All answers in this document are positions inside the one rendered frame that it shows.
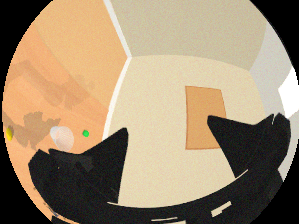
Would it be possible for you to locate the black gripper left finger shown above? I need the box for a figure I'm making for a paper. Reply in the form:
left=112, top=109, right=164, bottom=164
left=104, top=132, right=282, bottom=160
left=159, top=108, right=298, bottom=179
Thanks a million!
left=48, top=128, right=129, bottom=204

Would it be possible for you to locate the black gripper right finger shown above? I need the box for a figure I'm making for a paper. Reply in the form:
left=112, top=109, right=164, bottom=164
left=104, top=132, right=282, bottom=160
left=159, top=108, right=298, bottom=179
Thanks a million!
left=207, top=112, right=274, bottom=179

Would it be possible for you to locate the small green ball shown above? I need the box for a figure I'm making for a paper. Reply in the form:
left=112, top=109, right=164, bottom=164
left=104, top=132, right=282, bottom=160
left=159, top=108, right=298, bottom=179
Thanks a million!
left=82, top=131, right=89, bottom=138

